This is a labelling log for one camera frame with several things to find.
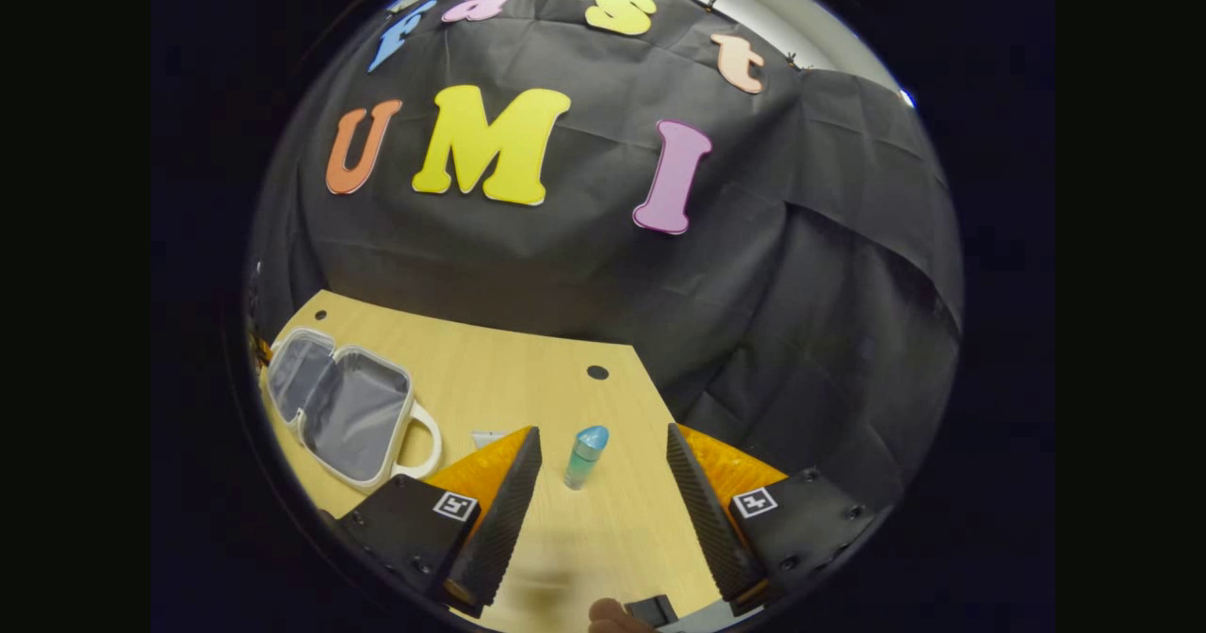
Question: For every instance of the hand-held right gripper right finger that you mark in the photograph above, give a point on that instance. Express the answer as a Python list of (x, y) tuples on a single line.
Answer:
[(708, 520)]

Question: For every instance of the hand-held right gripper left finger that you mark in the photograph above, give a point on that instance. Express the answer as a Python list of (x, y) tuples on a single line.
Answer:
[(499, 520)]

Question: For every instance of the white and blue tube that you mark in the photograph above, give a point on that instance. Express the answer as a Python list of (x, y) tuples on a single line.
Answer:
[(487, 437)]

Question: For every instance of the blue bottle with blue cap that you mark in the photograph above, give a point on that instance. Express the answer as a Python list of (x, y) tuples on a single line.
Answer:
[(584, 459)]

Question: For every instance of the white suitcase with grey lining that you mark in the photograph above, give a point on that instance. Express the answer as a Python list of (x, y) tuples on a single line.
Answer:
[(353, 412)]

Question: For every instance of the black backdrop cloth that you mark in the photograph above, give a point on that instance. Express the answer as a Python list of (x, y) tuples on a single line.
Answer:
[(801, 237)]

